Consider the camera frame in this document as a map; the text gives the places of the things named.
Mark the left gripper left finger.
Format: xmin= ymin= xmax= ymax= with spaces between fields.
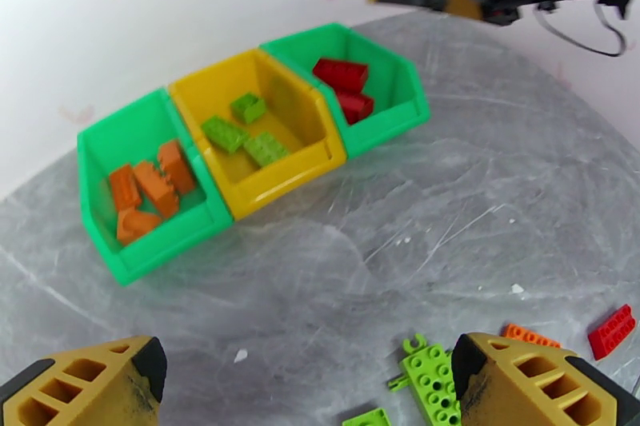
xmin=0 ymin=336 xmax=169 ymax=426

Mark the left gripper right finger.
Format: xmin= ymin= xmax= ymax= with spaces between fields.
xmin=451 ymin=332 xmax=640 ymax=426

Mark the red lego brick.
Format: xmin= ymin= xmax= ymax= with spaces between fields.
xmin=587 ymin=304 xmax=638 ymax=362
xmin=334 ymin=90 xmax=375 ymax=126
xmin=312 ymin=58 xmax=370 ymax=94

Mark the green plastic bin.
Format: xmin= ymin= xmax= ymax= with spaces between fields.
xmin=76 ymin=88 xmax=235 ymax=287
xmin=259 ymin=22 xmax=431 ymax=161

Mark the orange lego brick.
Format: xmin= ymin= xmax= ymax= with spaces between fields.
xmin=501 ymin=323 xmax=562 ymax=350
xmin=115 ymin=207 xmax=163 ymax=247
xmin=108 ymin=163 xmax=142 ymax=213
xmin=157 ymin=139 xmax=197 ymax=196
xmin=132 ymin=160 xmax=180 ymax=219

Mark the square green lego brick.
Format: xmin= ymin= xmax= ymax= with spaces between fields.
xmin=229 ymin=92 xmax=267 ymax=125
xmin=242 ymin=131 xmax=291 ymax=169

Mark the yellow plastic bin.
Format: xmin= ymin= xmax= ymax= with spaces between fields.
xmin=167 ymin=48 xmax=347 ymax=222

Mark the long green lego plate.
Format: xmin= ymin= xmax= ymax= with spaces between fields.
xmin=388 ymin=333 xmax=463 ymax=426

